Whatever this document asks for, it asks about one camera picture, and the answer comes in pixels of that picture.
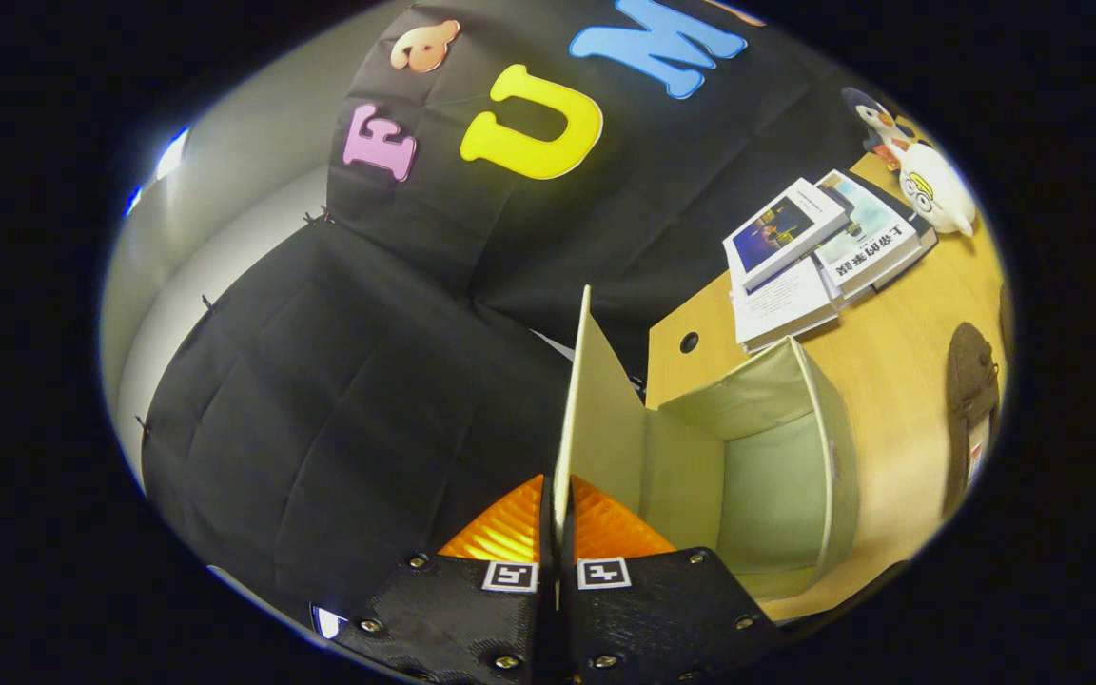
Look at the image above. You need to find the pale green fabric storage box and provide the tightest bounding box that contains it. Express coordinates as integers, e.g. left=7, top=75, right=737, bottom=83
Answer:
left=553, top=285, right=861, bottom=600

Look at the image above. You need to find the white plush toy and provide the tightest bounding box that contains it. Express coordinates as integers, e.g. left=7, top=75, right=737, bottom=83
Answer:
left=895, top=141, right=977, bottom=237

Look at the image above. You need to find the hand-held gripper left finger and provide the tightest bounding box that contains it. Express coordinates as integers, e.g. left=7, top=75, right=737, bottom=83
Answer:
left=334, top=474, right=558, bottom=685

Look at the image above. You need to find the penguin plush toy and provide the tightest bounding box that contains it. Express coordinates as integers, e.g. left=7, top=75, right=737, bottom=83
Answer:
left=841, top=88, right=920, bottom=172

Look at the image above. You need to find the white cover book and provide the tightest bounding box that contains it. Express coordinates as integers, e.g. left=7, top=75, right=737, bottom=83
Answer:
left=729, top=257, right=844, bottom=355

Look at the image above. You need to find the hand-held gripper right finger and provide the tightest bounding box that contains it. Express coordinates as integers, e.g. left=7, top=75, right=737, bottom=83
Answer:
left=559, top=476, right=782, bottom=685

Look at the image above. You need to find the black book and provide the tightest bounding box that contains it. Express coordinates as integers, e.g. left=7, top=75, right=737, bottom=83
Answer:
left=848, top=171, right=939, bottom=294

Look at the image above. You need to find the dark blue cover book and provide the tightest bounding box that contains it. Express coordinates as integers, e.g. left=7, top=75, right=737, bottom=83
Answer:
left=722, top=178, right=851, bottom=291

